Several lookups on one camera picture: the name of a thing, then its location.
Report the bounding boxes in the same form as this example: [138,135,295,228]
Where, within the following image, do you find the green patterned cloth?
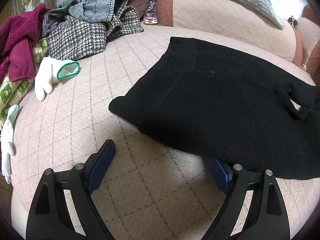
[0,37,49,130]

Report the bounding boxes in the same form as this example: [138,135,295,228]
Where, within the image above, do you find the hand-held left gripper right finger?
[197,156,292,240]

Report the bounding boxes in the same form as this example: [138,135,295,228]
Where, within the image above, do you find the black pants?
[109,37,320,180]

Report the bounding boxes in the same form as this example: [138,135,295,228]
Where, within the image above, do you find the maroon fleece garment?
[0,3,53,82]

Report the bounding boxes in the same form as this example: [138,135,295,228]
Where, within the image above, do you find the pink quilted sofa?
[0,0,320,240]

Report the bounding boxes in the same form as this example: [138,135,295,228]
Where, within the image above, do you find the houndstooth coat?
[46,0,145,61]

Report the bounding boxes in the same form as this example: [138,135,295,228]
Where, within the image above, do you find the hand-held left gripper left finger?
[26,139,118,240]

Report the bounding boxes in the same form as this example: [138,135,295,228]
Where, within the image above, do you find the grey denim garment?
[41,0,117,38]

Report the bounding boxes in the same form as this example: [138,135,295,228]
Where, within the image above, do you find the pink brown sofa back cushion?
[291,16,314,67]
[155,0,303,64]

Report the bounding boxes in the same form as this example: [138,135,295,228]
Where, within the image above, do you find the white glove with green cuff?
[1,104,20,184]
[34,57,80,102]

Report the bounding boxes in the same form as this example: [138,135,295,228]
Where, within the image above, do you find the red and blue packet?
[143,0,158,25]

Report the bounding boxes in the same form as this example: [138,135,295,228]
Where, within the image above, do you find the dark purple cloth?
[127,0,150,18]

